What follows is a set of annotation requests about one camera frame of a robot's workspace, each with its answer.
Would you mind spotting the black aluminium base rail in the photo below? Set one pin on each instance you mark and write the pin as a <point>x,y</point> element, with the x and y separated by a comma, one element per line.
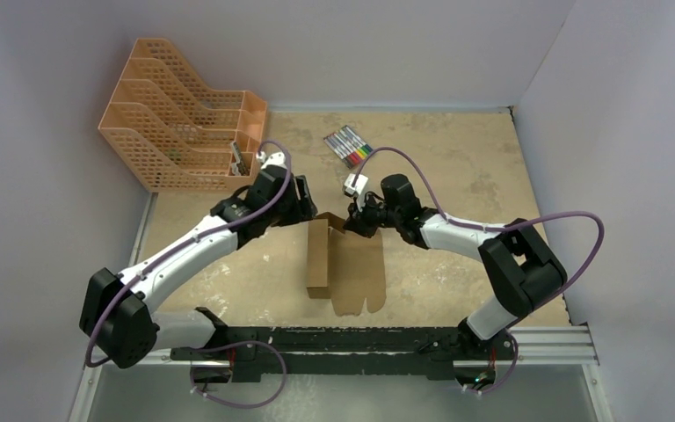
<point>436,353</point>

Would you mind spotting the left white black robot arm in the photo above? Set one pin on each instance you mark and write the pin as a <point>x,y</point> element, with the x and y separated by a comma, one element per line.
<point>118,308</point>

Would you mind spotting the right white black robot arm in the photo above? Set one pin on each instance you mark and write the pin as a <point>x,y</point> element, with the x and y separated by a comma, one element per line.
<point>522,270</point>

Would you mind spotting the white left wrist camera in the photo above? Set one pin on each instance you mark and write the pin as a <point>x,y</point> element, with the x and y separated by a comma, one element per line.
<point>276,159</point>

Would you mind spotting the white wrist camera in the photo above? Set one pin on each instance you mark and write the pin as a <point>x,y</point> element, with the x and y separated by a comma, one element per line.
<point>276,159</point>
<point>355,187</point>

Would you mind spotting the brown cardboard box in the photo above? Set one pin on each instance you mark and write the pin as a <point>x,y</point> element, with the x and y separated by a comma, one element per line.
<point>345,268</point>

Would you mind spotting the orange plastic file rack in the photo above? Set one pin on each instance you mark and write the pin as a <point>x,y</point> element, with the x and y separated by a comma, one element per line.
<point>176,133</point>

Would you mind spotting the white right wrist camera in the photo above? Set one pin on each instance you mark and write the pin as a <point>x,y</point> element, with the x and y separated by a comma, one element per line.
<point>355,187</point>

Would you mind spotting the pack of coloured markers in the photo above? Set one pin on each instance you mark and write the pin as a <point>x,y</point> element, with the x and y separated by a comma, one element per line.
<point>350,148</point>

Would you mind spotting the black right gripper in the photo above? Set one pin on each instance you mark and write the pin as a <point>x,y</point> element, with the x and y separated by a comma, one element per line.
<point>366,214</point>

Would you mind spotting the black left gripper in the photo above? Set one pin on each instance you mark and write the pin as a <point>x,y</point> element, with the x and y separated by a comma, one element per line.
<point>303,208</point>

